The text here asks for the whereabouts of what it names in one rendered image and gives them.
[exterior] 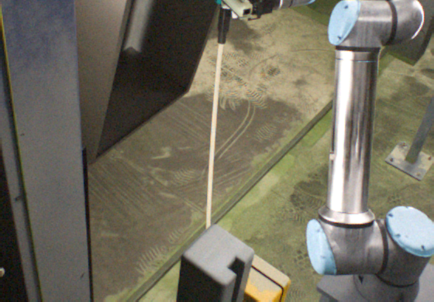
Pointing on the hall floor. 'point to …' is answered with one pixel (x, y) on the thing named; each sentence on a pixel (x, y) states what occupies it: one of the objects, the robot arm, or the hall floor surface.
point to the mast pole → (421, 133)
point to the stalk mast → (214, 268)
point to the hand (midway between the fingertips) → (223, 1)
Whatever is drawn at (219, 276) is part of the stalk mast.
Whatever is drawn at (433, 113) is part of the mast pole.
